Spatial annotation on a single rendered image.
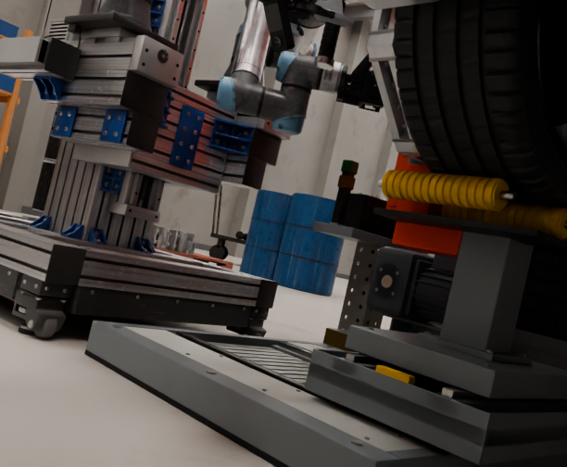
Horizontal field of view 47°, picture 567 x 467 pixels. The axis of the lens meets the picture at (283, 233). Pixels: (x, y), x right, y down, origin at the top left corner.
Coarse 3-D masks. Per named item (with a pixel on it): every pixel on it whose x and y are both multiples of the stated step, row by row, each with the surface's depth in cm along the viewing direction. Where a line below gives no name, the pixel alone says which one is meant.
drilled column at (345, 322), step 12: (360, 252) 220; (372, 252) 219; (360, 264) 219; (372, 264) 215; (360, 276) 218; (348, 288) 221; (360, 288) 217; (348, 300) 220; (360, 300) 216; (348, 312) 219; (360, 312) 215; (372, 312) 217; (348, 324) 218; (360, 324) 214; (372, 324) 218
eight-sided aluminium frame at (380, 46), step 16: (384, 16) 121; (368, 32) 122; (384, 32) 119; (368, 48) 122; (384, 48) 119; (384, 64) 124; (384, 80) 124; (384, 96) 126; (400, 112) 128; (400, 128) 129; (400, 144) 130
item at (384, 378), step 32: (320, 352) 119; (352, 352) 127; (320, 384) 117; (352, 384) 112; (384, 384) 108; (416, 384) 120; (384, 416) 106; (416, 416) 102; (448, 416) 98; (480, 416) 95; (512, 416) 99; (544, 416) 107; (448, 448) 97; (480, 448) 94; (512, 448) 101; (544, 448) 109
